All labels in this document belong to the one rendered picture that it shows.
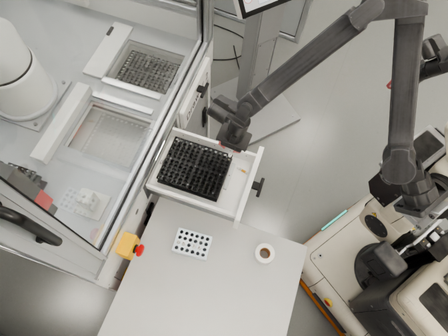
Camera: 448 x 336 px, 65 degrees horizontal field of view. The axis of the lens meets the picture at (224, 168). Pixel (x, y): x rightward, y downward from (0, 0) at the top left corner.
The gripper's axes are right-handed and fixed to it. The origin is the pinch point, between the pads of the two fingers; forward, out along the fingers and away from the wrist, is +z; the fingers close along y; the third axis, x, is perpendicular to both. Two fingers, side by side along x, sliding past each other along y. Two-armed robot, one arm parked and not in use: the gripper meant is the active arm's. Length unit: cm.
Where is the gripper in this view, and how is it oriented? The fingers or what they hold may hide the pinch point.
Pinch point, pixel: (229, 148)
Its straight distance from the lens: 119.5
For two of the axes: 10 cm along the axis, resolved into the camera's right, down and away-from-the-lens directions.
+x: -3.6, 8.5, -4.0
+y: -9.2, -3.9, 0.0
